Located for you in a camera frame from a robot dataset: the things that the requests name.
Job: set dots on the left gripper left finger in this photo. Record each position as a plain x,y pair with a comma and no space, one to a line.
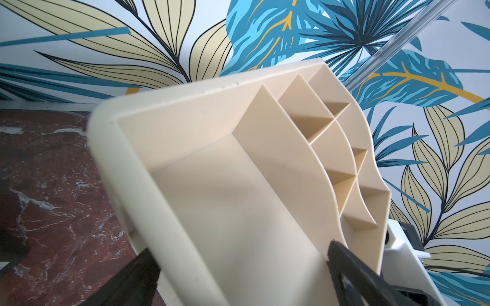
135,284

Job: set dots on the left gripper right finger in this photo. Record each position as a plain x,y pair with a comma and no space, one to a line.
356,284

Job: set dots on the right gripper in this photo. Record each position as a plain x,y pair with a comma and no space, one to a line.
402,265

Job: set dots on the right corner aluminium post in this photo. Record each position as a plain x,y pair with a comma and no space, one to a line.
430,13

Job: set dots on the beige drawer organizer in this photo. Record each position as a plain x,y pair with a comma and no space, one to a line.
237,185

